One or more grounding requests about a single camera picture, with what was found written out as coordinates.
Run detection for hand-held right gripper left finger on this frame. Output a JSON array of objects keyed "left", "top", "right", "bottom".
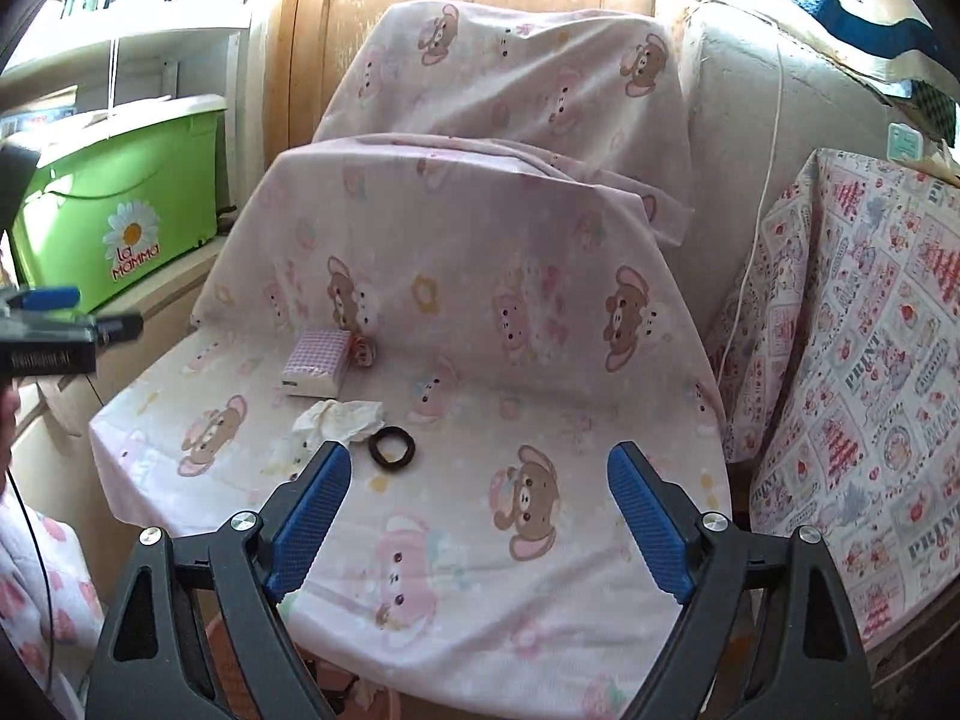
[{"left": 86, "top": 439, "right": 353, "bottom": 720}]

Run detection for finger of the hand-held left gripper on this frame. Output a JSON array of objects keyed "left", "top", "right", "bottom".
[
  {"left": 91, "top": 313, "right": 145, "bottom": 346},
  {"left": 7, "top": 286, "right": 80, "bottom": 312}
]

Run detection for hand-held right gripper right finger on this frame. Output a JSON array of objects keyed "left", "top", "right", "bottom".
[{"left": 607, "top": 441, "right": 875, "bottom": 720}]

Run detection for large white tissue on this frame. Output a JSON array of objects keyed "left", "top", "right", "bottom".
[{"left": 291, "top": 399, "right": 387, "bottom": 458}]

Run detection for green plastic storage box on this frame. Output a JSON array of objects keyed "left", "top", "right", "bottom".
[{"left": 11, "top": 94, "right": 230, "bottom": 312}]

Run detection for checkered tissue pack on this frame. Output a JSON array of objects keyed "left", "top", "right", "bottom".
[{"left": 281, "top": 330, "right": 352, "bottom": 398}]

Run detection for papers in green box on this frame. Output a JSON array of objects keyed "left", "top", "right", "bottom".
[{"left": 0, "top": 109, "right": 117, "bottom": 142}]

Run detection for patchwork printed cloth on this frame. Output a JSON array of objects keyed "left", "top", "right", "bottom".
[{"left": 705, "top": 148, "right": 960, "bottom": 652}]

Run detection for bear printed pink blanket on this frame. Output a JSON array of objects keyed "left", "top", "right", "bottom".
[
  {"left": 88, "top": 133, "right": 734, "bottom": 720},
  {"left": 311, "top": 1, "right": 695, "bottom": 248}
]

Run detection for wooden door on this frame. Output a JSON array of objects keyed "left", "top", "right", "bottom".
[{"left": 266, "top": 0, "right": 698, "bottom": 158}]

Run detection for white covered furniture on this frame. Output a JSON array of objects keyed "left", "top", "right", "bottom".
[{"left": 664, "top": 6, "right": 905, "bottom": 331}]

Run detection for pale green small box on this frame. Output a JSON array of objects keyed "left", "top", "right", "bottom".
[{"left": 889, "top": 124, "right": 925, "bottom": 163}]

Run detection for dark checkered cloth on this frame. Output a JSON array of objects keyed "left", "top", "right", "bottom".
[{"left": 892, "top": 79, "right": 960, "bottom": 145}]

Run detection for black hair tie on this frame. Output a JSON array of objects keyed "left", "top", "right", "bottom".
[{"left": 369, "top": 426, "right": 421, "bottom": 475}]

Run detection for thin black cable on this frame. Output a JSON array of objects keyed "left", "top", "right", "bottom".
[{"left": 6, "top": 465, "right": 59, "bottom": 695}]

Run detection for white cable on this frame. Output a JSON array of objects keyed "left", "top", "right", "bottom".
[{"left": 716, "top": 37, "right": 790, "bottom": 385}]

